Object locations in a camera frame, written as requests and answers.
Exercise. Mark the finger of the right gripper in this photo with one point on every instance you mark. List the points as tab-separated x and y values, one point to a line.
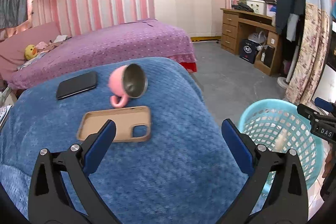
325	105
310	114

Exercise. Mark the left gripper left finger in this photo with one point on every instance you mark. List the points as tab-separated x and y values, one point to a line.
49	201

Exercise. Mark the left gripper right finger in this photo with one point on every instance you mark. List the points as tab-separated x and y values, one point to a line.
287	200

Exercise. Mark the person's right hand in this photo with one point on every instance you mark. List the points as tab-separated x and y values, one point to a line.
328	163

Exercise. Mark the light blue plastic basket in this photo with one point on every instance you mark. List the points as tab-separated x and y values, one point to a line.
277	125

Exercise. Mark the floral curtain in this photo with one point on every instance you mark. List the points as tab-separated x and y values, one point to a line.
312	56

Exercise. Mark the blue knitted blanket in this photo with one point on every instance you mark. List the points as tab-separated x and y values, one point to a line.
185	173

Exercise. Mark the black gift bag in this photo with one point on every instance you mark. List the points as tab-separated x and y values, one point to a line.
248	50

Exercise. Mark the tan phone case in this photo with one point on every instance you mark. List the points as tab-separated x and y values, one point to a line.
125	119

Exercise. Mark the dotted folded bedding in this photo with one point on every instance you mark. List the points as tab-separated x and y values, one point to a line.
4	115

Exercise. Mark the black smartphone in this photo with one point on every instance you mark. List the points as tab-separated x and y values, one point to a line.
76	85

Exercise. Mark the wooden desk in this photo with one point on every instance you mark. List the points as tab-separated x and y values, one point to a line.
238	25

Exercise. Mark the white storage box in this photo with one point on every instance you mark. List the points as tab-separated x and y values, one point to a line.
258	6

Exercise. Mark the pink metal cup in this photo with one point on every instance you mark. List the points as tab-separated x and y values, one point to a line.
127	82

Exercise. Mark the yellow duck plush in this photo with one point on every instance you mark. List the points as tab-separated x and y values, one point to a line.
30	52

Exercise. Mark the purple dotted bed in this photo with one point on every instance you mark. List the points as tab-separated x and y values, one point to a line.
144	38

